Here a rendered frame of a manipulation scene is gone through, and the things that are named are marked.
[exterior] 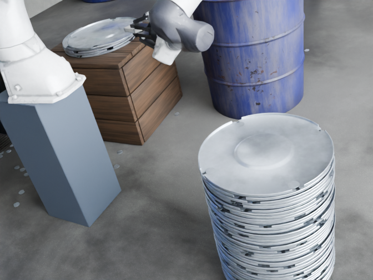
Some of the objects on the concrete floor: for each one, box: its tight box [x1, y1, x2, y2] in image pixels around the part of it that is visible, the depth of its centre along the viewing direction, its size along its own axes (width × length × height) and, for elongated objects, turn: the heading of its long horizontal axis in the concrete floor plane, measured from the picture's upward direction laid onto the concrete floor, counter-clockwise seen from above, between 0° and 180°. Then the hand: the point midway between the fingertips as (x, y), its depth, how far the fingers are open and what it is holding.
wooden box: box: [50, 22, 183, 146], centre depth 181 cm, size 40×38×35 cm
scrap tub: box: [193, 0, 305, 120], centre depth 170 cm, size 42×42×48 cm
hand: (132, 29), depth 145 cm, fingers closed
